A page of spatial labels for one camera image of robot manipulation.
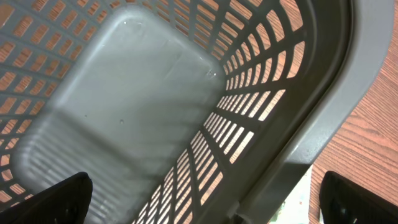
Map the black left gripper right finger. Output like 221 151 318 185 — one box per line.
319 171 397 224

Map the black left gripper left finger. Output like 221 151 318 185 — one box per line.
1 172 93 224

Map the light green wipes packet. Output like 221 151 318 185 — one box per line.
268 166 313 224

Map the grey plastic mesh basket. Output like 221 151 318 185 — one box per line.
1 0 396 223

